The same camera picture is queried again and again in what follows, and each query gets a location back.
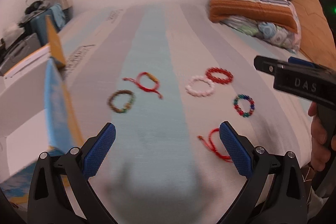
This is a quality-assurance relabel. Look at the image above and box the grey suitcase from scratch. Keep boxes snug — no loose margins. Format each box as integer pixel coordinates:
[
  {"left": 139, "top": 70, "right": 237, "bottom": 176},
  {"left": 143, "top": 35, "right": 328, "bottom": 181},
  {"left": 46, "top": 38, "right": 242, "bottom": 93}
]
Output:
[{"left": 0, "top": 32, "right": 40, "bottom": 77}]

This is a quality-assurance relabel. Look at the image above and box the red bracelet with gold bead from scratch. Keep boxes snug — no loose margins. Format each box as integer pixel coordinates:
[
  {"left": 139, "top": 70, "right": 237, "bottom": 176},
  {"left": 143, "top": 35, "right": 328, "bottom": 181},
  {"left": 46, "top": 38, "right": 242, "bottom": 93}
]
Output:
[{"left": 123, "top": 71, "right": 164, "bottom": 100}]

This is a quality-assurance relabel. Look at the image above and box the striped folded blanket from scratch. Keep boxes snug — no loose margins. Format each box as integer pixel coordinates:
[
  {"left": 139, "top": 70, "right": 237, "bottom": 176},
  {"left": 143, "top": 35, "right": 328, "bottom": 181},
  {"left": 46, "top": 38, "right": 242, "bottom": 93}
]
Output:
[{"left": 209, "top": 0, "right": 301, "bottom": 35}]

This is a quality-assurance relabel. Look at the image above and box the floral folded quilt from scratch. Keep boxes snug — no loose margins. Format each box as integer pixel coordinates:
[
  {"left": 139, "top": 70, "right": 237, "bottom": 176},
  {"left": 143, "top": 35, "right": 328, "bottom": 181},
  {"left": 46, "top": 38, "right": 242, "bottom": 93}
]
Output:
[{"left": 220, "top": 17, "right": 301, "bottom": 54}]

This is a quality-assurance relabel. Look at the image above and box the person's patterned clothing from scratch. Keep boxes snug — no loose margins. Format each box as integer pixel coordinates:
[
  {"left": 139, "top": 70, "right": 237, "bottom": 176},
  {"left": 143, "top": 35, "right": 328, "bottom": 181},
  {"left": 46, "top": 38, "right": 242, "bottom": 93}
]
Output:
[{"left": 301, "top": 164, "right": 331, "bottom": 217}]

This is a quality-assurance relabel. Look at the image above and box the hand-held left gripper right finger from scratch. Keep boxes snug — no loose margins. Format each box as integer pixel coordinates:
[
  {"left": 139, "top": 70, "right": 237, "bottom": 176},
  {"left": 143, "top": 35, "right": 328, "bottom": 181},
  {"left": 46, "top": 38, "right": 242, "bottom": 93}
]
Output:
[{"left": 219, "top": 121, "right": 309, "bottom": 224}]

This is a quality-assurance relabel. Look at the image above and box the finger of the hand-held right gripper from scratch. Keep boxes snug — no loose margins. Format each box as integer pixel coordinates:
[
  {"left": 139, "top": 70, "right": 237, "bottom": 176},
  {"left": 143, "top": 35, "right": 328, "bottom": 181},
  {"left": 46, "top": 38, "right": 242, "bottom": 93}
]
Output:
[
  {"left": 288, "top": 57, "right": 315, "bottom": 69},
  {"left": 253, "top": 55, "right": 282, "bottom": 75}
]

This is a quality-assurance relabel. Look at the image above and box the multicolour bead bracelet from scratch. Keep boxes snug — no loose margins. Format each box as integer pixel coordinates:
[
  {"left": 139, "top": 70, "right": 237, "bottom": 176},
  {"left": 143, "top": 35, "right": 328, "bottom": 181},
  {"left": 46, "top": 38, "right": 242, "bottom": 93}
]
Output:
[{"left": 233, "top": 94, "right": 256, "bottom": 118}]

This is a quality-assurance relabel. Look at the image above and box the wooden headboard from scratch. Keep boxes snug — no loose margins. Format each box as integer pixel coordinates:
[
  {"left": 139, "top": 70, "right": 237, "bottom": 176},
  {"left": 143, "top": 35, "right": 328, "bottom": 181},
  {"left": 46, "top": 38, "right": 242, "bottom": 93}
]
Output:
[{"left": 289, "top": 0, "right": 336, "bottom": 68}]

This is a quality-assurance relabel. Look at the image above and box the blue towel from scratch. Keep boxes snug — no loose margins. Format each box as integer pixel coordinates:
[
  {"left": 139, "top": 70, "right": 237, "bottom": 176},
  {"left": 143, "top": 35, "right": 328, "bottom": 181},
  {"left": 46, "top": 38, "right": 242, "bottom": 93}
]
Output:
[{"left": 50, "top": 4, "right": 66, "bottom": 31}]

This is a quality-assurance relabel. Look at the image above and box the brown bead bracelet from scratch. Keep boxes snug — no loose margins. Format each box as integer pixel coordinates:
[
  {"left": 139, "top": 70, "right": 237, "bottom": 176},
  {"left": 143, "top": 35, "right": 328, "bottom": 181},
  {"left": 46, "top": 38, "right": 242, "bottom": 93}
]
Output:
[{"left": 108, "top": 90, "right": 136, "bottom": 114}]

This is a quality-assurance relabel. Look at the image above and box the white cardboard box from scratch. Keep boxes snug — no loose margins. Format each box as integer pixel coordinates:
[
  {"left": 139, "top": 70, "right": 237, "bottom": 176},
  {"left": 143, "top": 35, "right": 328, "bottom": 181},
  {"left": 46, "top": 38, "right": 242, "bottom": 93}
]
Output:
[{"left": 0, "top": 15, "right": 85, "bottom": 205}]

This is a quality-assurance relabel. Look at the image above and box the person's right hand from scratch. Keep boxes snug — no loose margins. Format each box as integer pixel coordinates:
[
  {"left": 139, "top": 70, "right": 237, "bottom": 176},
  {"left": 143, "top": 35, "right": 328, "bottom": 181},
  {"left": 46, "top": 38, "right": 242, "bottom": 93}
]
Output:
[{"left": 308, "top": 102, "right": 333, "bottom": 172}]

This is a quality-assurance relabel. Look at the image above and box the red cord bracelet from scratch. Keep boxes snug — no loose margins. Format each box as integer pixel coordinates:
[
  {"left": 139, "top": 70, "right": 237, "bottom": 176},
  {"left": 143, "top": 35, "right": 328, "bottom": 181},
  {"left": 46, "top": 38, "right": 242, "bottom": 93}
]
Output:
[{"left": 197, "top": 128, "right": 233, "bottom": 163}]

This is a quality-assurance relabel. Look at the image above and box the dark clothes pile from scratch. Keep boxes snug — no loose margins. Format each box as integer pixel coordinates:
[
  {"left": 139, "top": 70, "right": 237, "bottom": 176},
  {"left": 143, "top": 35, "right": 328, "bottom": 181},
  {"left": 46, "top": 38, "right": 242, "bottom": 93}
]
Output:
[{"left": 18, "top": 0, "right": 52, "bottom": 27}]

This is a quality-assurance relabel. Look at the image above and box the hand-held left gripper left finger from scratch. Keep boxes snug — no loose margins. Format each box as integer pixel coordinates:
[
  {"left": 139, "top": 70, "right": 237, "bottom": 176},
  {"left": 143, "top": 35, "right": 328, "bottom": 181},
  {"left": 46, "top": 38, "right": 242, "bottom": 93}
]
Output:
[{"left": 28, "top": 122, "right": 118, "bottom": 224}]

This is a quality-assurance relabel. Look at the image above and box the white bead bracelet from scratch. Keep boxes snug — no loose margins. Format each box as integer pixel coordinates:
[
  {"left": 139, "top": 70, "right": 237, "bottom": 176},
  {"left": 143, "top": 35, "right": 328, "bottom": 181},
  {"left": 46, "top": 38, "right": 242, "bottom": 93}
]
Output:
[{"left": 185, "top": 76, "right": 215, "bottom": 98}]

